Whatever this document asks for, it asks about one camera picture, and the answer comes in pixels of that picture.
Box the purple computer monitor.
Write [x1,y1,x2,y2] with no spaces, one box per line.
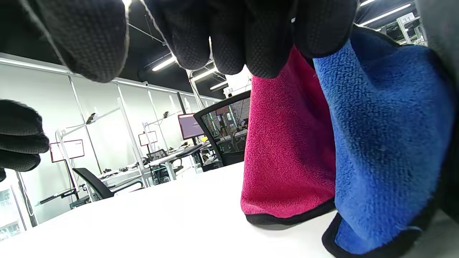
[178,113,205,140]

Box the person's left hand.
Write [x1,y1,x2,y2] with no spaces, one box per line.
[0,100,49,182]

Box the ceiling light strip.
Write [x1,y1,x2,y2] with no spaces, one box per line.
[193,68,218,81]
[359,4,412,27]
[152,56,177,72]

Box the black padded office chair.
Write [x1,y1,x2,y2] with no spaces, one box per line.
[73,168,144,202]

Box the pink hand towel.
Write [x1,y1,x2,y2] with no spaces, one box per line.
[241,46,337,230]

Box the black mesh office chair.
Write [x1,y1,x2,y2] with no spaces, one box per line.
[194,90,251,169]

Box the person's right hand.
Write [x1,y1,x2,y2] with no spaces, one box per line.
[0,0,359,83]

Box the blue hand towel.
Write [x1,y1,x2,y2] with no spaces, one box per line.
[313,25,456,258]

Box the white computer monitor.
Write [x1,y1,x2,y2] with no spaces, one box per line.
[138,131,158,147]
[49,139,85,163]

